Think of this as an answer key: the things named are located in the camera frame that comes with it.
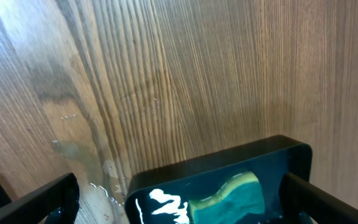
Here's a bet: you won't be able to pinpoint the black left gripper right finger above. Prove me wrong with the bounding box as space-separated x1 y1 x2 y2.
279 173 358 224

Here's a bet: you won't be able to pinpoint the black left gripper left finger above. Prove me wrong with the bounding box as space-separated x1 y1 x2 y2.
0 173 80 224

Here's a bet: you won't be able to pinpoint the green and yellow sponge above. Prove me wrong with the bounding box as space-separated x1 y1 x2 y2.
188 172 265 224

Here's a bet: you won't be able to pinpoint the small black water tray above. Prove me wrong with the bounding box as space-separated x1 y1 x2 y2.
124 135 313 223

